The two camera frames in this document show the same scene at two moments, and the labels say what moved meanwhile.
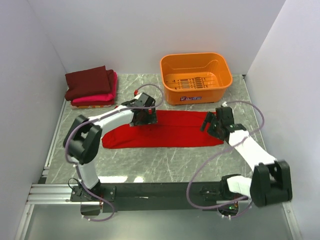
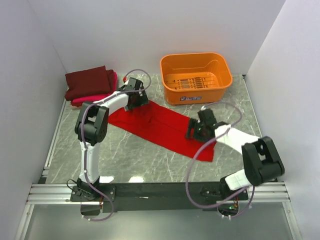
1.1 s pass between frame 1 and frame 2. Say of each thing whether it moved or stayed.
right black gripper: moved
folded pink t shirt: stayed
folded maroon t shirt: stayed
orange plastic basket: stayed
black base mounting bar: stayed
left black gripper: moved
